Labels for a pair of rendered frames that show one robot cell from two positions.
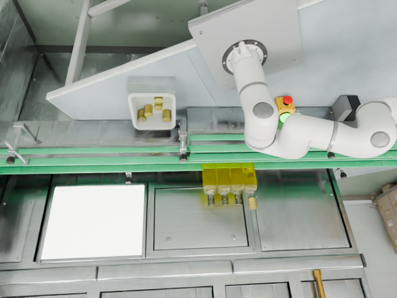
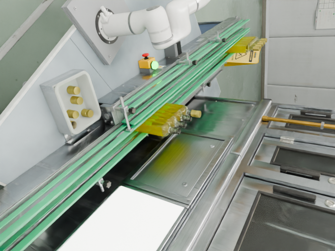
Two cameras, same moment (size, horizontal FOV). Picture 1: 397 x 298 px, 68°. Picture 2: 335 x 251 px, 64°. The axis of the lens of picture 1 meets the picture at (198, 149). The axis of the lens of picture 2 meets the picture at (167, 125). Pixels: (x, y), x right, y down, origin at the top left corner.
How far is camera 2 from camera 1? 90 cm
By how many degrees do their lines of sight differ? 42
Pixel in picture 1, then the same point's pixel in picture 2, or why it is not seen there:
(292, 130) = (175, 6)
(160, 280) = (218, 205)
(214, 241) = (208, 157)
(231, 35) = (92, 7)
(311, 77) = (143, 35)
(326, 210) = (225, 105)
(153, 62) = (53, 60)
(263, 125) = (162, 11)
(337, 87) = not seen: hidden behind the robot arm
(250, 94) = (137, 13)
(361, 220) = not seen: hidden behind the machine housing
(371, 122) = not seen: outside the picture
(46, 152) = (7, 221)
